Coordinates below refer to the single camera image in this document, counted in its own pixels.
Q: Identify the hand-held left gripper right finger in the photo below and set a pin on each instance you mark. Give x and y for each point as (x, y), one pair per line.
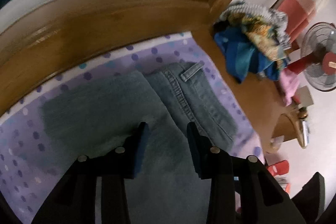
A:
(197, 158)

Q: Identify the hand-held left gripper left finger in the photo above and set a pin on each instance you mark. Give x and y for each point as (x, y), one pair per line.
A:
(140, 155)

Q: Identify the blue denim jeans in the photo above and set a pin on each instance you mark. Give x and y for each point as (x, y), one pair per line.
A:
(105, 108)

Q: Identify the red plastic stool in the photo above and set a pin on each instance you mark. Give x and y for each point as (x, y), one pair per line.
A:
(278, 168)

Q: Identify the small white box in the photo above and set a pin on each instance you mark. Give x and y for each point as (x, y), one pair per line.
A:
(305, 96)

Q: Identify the purple dotted heart bed sheet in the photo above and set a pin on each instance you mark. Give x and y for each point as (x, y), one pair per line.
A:
(26, 134)

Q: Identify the pink cloth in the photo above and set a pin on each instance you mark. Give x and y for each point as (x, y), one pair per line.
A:
(290, 85)

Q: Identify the colourful patterned cloth pile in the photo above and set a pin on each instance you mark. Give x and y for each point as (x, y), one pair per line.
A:
(249, 43)

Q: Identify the electric fan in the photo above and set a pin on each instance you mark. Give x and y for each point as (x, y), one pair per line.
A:
(321, 61)

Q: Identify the wooden window bench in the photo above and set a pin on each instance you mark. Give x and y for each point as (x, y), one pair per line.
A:
(105, 16)

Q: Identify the red paper bag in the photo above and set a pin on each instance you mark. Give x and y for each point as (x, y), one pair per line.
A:
(296, 8)

